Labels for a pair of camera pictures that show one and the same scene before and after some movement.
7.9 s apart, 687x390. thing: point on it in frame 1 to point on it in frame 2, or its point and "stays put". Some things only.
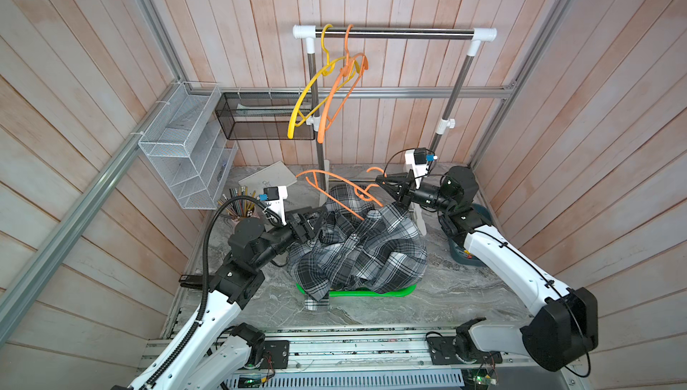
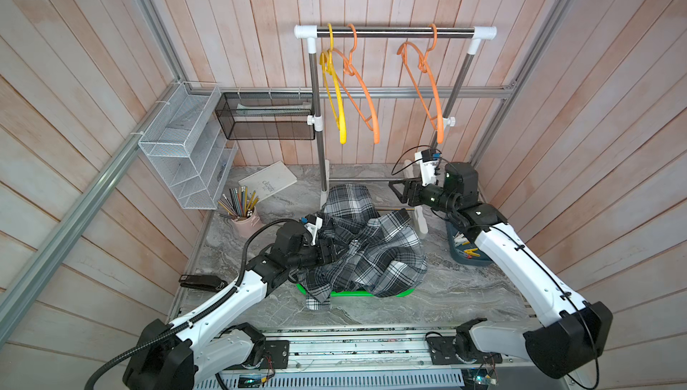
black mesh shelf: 263,115 stays put
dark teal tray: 460,253 stays put
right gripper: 406,185 stays put
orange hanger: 364,66 to 351,80
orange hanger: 360,194 to 418,67
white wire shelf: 186,141 stays put
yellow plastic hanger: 328,68 to 334,87
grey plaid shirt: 381,250 stays put
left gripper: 308,232 to 331,258
